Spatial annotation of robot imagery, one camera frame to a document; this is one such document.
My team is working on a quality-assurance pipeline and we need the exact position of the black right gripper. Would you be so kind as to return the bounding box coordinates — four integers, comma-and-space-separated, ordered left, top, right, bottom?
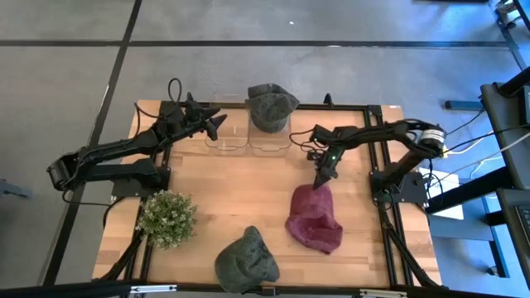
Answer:
312, 139, 346, 191

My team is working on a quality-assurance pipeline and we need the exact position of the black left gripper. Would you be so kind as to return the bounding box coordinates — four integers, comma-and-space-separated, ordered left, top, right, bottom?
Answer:
177, 98, 229, 142

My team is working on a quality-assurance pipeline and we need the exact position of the maroon red cap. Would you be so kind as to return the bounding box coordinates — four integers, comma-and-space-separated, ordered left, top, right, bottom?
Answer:
284, 184, 344, 255

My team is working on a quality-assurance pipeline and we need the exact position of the dark green cap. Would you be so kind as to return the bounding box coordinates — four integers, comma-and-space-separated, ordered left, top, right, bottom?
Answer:
244, 83, 301, 134
214, 225, 281, 294

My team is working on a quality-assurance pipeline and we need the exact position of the clear plastic bin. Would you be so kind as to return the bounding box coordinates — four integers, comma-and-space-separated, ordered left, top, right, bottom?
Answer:
204, 93, 250, 156
247, 111, 292, 157

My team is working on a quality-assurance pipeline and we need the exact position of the artificial green plant black pot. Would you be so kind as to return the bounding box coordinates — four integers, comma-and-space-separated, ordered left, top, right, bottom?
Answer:
135, 189, 199, 250

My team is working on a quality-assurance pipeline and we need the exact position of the white sheet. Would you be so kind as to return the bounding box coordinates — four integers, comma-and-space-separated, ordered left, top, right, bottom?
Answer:
417, 166, 465, 221

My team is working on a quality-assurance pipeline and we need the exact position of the black desk beam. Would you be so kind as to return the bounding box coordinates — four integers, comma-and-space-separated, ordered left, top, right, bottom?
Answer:
425, 165, 515, 215

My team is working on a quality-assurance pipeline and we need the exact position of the blue desk foot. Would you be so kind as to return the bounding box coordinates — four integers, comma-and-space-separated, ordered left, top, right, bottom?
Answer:
445, 99, 484, 112

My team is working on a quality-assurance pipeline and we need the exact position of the dark grey desk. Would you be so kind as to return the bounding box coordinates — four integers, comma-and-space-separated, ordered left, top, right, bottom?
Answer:
479, 81, 530, 191

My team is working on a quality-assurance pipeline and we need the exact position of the dark desk with keyboard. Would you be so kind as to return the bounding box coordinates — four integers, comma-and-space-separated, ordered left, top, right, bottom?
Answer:
495, 188, 530, 266

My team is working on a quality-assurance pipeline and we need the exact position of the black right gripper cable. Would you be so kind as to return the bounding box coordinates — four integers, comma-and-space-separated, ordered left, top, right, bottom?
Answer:
288, 128, 319, 155

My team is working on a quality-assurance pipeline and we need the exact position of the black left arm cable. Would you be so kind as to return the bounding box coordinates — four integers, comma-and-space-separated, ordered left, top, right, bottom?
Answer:
166, 77, 184, 105

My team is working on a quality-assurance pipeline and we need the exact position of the black aluminium table frame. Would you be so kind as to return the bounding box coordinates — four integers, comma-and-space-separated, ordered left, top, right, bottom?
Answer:
93, 93, 444, 291

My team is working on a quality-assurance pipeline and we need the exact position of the silver bracket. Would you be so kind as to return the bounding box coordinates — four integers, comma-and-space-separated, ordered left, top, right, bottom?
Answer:
359, 288, 409, 298
129, 284, 178, 296

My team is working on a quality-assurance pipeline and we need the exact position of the white cable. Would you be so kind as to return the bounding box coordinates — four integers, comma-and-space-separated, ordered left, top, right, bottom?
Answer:
441, 131, 530, 159

